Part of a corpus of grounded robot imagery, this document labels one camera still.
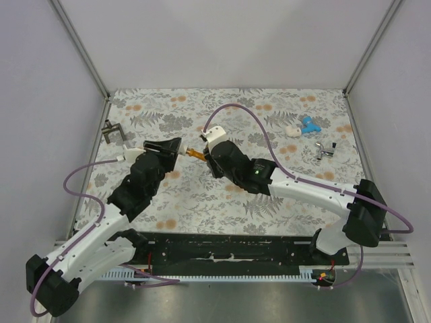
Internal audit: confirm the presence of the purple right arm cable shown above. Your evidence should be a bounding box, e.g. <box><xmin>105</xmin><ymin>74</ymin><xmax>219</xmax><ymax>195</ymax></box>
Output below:
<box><xmin>201</xmin><ymin>104</ymin><xmax>414</xmax><ymax>290</ymax></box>

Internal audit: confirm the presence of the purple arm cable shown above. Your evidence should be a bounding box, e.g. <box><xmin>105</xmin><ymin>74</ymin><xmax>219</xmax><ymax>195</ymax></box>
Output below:
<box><xmin>201</xmin><ymin>104</ymin><xmax>414</xmax><ymax>290</ymax></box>
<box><xmin>30</xmin><ymin>157</ymin><xmax>181</xmax><ymax>319</ymax></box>

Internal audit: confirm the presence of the white slotted cable duct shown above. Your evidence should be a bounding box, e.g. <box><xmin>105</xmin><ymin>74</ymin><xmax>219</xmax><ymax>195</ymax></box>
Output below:
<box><xmin>100</xmin><ymin>265</ymin><xmax>314</xmax><ymax>282</ymax></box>

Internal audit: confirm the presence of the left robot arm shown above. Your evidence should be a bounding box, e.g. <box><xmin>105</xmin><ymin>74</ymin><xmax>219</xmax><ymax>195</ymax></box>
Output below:
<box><xmin>25</xmin><ymin>137</ymin><xmax>186</xmax><ymax>318</ymax></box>

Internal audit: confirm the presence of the second white pipe elbow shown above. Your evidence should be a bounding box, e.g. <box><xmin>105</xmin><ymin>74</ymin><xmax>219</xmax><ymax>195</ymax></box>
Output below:
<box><xmin>286</xmin><ymin>125</ymin><xmax>302</xmax><ymax>138</ymax></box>

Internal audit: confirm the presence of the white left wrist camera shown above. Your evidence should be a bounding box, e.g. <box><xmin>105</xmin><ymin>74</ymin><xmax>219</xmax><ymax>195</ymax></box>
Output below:
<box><xmin>116</xmin><ymin>145</ymin><xmax>145</xmax><ymax>164</ymax></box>

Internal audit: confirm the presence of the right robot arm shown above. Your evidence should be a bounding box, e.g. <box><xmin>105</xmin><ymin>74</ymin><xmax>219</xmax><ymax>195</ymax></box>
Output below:
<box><xmin>203</xmin><ymin>141</ymin><xmax>386</xmax><ymax>265</ymax></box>

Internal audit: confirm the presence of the orange faucet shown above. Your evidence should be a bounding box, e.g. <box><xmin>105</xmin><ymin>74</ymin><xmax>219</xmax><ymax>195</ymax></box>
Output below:
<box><xmin>186</xmin><ymin>148</ymin><xmax>206</xmax><ymax>162</ymax></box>

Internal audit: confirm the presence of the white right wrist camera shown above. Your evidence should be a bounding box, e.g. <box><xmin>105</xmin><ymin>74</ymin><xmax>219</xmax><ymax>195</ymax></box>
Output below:
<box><xmin>201</xmin><ymin>126</ymin><xmax>228</xmax><ymax>145</ymax></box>

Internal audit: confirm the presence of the chrome faucet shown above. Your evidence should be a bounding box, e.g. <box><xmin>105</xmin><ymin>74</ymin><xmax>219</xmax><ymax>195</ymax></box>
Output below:
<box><xmin>315</xmin><ymin>142</ymin><xmax>337</xmax><ymax>160</ymax></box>

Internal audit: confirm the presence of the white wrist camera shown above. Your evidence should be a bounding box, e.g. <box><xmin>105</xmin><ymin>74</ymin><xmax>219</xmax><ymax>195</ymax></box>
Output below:
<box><xmin>116</xmin><ymin>145</ymin><xmax>145</xmax><ymax>164</ymax></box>
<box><xmin>201</xmin><ymin>126</ymin><xmax>228</xmax><ymax>145</ymax></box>

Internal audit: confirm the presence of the floral patterned table mat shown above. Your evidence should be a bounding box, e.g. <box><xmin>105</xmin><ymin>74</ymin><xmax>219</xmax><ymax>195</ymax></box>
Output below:
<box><xmin>74</xmin><ymin>87</ymin><xmax>382</xmax><ymax>238</ymax></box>

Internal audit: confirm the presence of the blue pipe tee fitting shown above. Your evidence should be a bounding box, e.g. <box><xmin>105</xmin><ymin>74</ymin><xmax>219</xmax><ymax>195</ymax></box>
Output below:
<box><xmin>301</xmin><ymin>116</ymin><xmax>321</xmax><ymax>134</ymax></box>

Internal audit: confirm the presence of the white pipe elbow fitting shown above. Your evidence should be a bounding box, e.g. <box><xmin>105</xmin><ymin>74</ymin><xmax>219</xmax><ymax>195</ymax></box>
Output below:
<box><xmin>178</xmin><ymin>144</ymin><xmax>189</xmax><ymax>155</ymax></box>

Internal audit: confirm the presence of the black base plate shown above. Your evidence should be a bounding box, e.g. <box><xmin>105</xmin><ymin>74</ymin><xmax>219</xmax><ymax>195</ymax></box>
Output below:
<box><xmin>109</xmin><ymin>229</ymin><xmax>350</xmax><ymax>277</ymax></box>

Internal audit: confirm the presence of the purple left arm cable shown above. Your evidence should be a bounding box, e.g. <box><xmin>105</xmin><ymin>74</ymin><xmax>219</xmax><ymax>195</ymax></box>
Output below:
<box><xmin>30</xmin><ymin>157</ymin><xmax>181</xmax><ymax>319</ymax></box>

